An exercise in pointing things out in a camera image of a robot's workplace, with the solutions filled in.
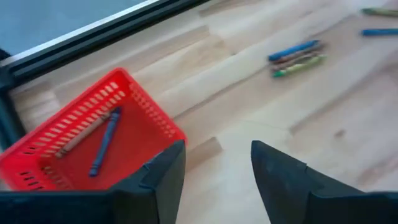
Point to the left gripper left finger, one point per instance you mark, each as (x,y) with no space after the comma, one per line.
(149,202)

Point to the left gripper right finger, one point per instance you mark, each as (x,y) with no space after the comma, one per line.
(289,199)

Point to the blue crayon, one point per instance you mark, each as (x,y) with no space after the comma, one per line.
(105,141)
(295,49)
(381,32)

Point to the tan crayon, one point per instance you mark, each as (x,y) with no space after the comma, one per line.
(84,134)

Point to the yellow-green crayon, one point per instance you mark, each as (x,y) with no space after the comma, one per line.
(381,12)
(297,67)

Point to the brown crayon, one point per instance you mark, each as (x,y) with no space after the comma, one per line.
(295,62)
(295,56)

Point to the red plastic basket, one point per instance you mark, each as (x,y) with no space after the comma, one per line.
(136,124)

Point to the black table frame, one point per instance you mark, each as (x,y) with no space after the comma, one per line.
(93,39)

